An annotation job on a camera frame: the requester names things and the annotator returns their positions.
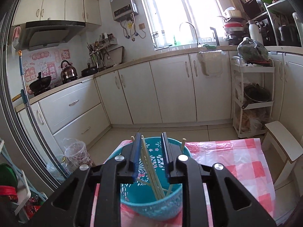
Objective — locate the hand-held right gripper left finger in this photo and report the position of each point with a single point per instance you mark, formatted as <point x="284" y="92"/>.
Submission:
<point x="136" y="157"/>

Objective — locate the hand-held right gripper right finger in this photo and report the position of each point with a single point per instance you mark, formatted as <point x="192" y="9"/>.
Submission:
<point x="165" y="157"/>

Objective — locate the pale single chopstick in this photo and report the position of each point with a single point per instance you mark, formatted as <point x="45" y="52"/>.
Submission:
<point x="148" y="161"/>

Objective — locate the set of wooden chopsticks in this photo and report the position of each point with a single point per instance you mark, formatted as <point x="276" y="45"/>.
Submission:
<point x="183" y="144"/>

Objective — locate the teal perforated plastic basket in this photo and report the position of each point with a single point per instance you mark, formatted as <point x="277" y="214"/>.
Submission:
<point x="151" y="205"/>

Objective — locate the floral trash bin with bag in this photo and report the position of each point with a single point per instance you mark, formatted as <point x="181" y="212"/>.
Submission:
<point x="79" y="155"/>

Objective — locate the red checkered tablecloth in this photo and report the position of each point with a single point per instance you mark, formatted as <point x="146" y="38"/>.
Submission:
<point x="232" y="165"/>

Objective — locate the cream lower kitchen cabinets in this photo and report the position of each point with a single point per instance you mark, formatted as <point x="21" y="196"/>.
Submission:
<point x="170" y="89"/>

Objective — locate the clear plastic bag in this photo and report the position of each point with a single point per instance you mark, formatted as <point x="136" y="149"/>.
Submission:
<point x="56" y="166"/>

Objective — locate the white tiered trolley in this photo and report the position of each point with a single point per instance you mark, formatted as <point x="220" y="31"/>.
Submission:
<point x="236" y="113"/>

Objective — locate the translucent bag of goods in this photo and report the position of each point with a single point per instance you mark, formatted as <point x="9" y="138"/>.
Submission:
<point x="253" y="121"/>

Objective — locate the black frying pan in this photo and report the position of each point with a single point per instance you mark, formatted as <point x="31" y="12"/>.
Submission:
<point x="89" y="71"/>

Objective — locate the black framed cutting board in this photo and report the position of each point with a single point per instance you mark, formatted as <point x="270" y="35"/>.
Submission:
<point x="117" y="55"/>

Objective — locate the white hanging door bin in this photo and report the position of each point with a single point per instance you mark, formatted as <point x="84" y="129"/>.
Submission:
<point x="211" y="62"/>

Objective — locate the dark metal kettle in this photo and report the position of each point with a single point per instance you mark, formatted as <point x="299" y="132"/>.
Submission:
<point x="68" y="72"/>

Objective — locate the green bottle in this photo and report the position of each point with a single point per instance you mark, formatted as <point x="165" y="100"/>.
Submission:
<point x="175" y="41"/>

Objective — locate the green cloth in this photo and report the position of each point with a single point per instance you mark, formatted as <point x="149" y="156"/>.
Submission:
<point x="208" y="46"/>

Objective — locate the blue and cream shelf rack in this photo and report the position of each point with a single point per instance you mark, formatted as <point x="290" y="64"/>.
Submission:
<point x="22" y="194"/>

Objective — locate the small white stool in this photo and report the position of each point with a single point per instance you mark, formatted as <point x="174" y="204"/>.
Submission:
<point x="284" y="139"/>

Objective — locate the black wok with lid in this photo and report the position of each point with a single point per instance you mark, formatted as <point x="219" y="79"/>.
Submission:
<point x="40" y="82"/>

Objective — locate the curved chrome faucet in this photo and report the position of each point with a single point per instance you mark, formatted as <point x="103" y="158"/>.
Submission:
<point x="195" y="34"/>

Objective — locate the small black faucet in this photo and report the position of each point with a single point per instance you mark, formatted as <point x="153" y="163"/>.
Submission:
<point x="215" y="36"/>

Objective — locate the dark knotted plastic bag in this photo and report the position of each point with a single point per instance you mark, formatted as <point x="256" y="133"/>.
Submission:
<point x="253" y="50"/>

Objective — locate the bright kitchen window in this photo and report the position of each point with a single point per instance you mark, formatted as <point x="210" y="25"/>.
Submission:
<point x="184" y="11"/>

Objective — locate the stack of basins and dishes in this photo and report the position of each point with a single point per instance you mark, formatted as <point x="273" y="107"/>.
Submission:
<point x="234" y="27"/>

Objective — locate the black range hood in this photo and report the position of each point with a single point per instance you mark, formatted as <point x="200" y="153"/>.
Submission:
<point x="47" y="35"/>

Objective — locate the white thermos flask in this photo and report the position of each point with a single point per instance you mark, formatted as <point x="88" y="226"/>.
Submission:
<point x="255" y="33"/>

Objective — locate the pink hanging towel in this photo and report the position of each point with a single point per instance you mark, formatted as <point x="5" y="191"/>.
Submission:
<point x="17" y="36"/>

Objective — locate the black cooking pot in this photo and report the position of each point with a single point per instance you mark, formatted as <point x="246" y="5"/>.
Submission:
<point x="287" y="35"/>

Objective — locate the black microwave oven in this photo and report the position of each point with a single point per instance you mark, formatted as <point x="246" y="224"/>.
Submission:
<point x="254" y="6"/>

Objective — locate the white electric kettle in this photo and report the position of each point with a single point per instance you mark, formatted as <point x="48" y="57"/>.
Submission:
<point x="298" y="28"/>

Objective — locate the white counter shelf unit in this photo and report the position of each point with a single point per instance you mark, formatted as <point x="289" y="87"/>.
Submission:
<point x="279" y="7"/>

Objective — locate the wall utensil rack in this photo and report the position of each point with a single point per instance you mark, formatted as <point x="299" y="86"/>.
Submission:
<point x="101" y="48"/>

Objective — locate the pink wall stickers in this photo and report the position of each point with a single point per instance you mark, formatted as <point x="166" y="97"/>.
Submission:
<point x="47" y="66"/>

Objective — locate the grey wall water heater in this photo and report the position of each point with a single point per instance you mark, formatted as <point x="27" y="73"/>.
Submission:
<point x="122" y="4"/>

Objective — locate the cream upper wall cabinets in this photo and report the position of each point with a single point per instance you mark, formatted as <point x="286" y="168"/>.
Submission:
<point x="54" y="4"/>

